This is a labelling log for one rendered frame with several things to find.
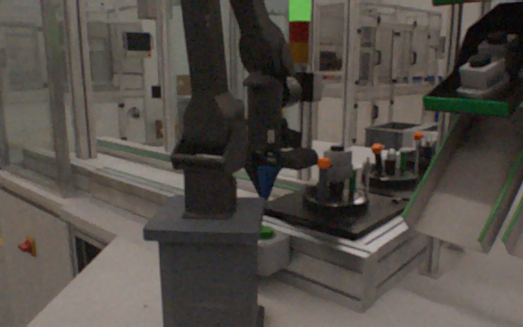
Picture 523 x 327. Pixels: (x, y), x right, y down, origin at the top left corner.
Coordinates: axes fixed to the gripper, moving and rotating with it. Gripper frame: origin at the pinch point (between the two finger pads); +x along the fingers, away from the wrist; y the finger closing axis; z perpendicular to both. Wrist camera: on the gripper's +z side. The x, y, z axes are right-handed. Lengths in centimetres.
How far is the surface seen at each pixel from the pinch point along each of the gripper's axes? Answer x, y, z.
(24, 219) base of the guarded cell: 32, 108, 0
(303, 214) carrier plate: 8.8, -0.9, 10.9
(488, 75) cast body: -18.7, -31.5, 11.7
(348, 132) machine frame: 12, 55, 129
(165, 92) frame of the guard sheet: -11, 73, 36
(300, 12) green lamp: -31.9, 15.1, 31.5
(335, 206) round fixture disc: 7.2, -5.6, 15.0
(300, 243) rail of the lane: 11.0, -5.7, 2.9
